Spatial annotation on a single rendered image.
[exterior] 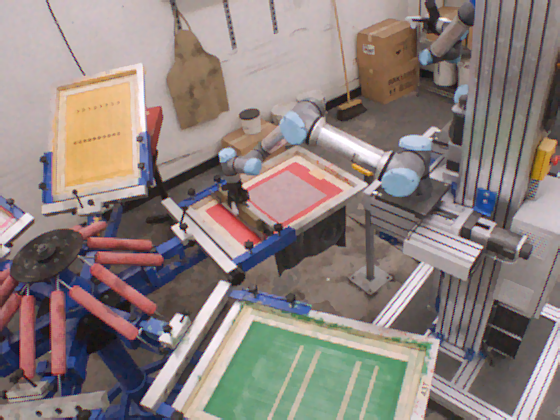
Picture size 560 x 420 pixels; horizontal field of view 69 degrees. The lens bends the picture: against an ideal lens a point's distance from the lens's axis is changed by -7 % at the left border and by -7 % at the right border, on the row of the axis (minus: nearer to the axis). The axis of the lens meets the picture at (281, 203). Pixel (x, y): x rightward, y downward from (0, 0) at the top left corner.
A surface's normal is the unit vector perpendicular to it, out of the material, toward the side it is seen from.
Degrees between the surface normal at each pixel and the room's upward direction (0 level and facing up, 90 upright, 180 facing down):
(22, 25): 90
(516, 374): 0
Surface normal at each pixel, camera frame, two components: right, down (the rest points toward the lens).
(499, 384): -0.14, -0.77
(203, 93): 0.11, 0.60
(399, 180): -0.38, 0.65
